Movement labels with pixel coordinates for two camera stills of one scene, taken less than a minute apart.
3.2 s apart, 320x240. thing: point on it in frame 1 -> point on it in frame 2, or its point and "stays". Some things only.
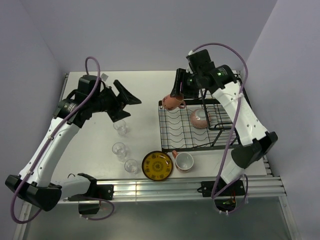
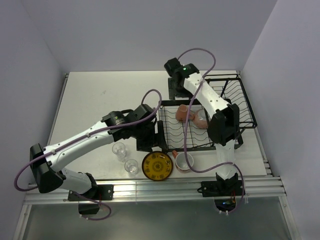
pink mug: x=184 y=161 stays
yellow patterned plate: x=157 y=165 stays
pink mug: x=171 y=103 -> x=181 y=113
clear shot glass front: x=131 y=166 stays
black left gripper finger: x=128 y=98 -> x=162 y=141
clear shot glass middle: x=119 y=149 stays
